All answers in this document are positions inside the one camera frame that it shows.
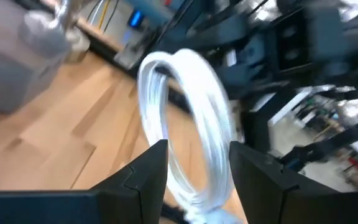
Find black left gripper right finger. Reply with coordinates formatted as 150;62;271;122
229;141;358;224

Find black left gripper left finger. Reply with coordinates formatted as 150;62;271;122
0;139;169;224

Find white cable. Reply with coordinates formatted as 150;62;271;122
136;48;245;224

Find grey translucent plastic bin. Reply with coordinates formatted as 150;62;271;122
0;0;71;114

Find yellow cable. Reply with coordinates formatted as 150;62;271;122
98;0;113;32

